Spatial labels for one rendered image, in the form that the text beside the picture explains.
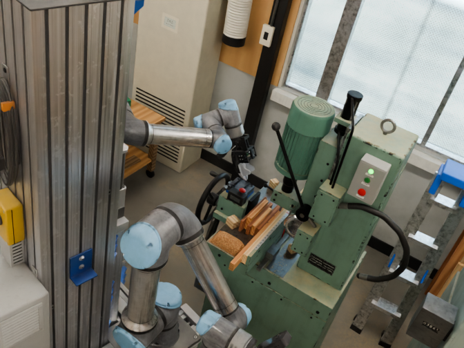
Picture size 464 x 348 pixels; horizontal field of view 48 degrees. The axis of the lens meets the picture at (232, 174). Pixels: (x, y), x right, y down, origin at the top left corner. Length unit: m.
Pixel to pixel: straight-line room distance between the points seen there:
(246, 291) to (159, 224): 1.09
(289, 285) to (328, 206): 0.46
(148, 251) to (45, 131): 0.41
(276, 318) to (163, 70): 1.98
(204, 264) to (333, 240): 0.78
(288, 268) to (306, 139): 0.61
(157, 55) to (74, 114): 2.46
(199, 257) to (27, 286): 0.49
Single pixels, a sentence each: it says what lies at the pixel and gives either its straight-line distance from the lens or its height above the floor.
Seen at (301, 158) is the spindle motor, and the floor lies 1.31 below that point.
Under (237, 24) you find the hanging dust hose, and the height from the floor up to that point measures 1.23.
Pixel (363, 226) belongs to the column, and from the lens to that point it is 2.12.
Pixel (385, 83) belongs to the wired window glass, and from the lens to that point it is 3.43.
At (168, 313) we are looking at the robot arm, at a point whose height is 1.01.
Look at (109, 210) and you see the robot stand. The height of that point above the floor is 1.40.
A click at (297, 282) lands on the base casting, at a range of 2.32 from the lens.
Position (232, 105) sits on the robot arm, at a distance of 2.15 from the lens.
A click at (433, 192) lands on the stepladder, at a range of 2.79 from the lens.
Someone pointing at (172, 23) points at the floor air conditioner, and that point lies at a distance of 3.57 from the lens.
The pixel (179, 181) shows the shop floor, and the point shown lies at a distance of 3.94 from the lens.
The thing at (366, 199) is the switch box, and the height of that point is 1.34.
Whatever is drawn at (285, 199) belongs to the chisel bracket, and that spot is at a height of 1.05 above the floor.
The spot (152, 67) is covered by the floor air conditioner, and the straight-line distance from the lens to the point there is 3.78.
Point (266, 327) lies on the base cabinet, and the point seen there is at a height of 0.47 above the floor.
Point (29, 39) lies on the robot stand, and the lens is 1.16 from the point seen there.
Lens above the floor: 2.45
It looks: 37 degrees down
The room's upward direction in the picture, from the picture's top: 14 degrees clockwise
